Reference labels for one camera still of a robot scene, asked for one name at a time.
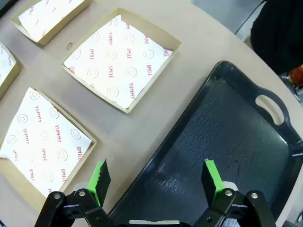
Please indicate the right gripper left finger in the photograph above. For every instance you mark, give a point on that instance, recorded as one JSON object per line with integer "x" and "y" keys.
{"x": 99, "y": 186}

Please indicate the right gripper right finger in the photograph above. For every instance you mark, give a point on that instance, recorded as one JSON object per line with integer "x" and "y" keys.
{"x": 213, "y": 184}

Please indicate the white smiley print paper liner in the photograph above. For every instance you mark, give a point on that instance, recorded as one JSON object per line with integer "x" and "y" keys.
{"x": 42, "y": 142}
{"x": 49, "y": 16}
{"x": 118, "y": 61}
{"x": 4, "y": 66}

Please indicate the brown plastic serving tray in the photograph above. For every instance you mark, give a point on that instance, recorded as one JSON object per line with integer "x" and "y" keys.
{"x": 4, "y": 4}

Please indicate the person in black cardigan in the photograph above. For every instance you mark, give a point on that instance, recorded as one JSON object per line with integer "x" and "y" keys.
{"x": 277, "y": 30}

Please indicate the black plastic serving tray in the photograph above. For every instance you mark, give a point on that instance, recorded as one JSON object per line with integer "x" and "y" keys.
{"x": 236, "y": 142}

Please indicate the orange bag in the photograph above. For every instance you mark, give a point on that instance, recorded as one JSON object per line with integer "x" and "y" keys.
{"x": 297, "y": 76}

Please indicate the kraft cardboard box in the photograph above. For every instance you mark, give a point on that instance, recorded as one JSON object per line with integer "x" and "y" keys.
{"x": 66, "y": 23}
{"x": 17, "y": 71}
{"x": 21, "y": 186}
{"x": 154, "y": 32}

